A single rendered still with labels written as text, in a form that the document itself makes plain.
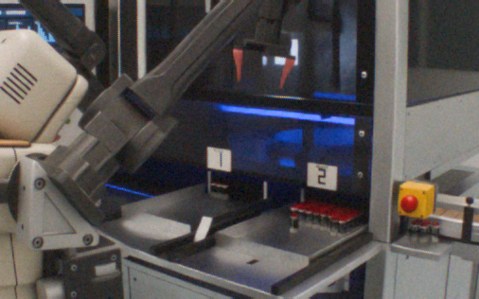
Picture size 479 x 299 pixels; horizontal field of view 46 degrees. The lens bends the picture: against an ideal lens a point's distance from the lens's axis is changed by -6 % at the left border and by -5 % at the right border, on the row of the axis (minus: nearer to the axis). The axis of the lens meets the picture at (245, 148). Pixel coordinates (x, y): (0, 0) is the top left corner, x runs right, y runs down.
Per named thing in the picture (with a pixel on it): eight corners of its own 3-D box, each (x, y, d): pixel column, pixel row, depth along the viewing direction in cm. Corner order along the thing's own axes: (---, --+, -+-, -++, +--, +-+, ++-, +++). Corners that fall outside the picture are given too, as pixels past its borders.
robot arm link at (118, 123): (76, 135, 75) (106, 164, 75) (128, 83, 79) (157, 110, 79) (73, 155, 83) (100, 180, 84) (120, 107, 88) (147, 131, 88)
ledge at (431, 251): (412, 236, 152) (413, 229, 152) (458, 245, 144) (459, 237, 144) (390, 252, 141) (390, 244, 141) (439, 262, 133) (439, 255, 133)
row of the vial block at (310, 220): (292, 220, 159) (293, 204, 158) (352, 234, 148) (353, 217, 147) (288, 223, 158) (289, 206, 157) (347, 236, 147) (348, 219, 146)
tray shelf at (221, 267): (193, 196, 191) (192, 190, 191) (396, 240, 149) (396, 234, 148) (70, 233, 154) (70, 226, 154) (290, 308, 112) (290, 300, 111)
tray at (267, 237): (295, 213, 167) (295, 201, 167) (379, 230, 151) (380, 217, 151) (215, 246, 141) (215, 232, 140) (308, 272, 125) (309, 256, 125)
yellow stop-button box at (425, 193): (408, 207, 144) (410, 179, 142) (435, 212, 139) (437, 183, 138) (396, 215, 138) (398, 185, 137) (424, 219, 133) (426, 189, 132)
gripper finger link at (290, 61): (259, 82, 141) (266, 43, 139) (290, 87, 141) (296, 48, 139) (258, 87, 135) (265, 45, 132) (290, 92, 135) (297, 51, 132)
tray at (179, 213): (204, 193, 188) (204, 183, 187) (272, 208, 172) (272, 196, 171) (121, 218, 162) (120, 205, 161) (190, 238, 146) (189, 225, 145)
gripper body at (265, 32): (243, 45, 139) (249, 14, 137) (287, 52, 139) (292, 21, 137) (242, 47, 133) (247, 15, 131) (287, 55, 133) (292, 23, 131)
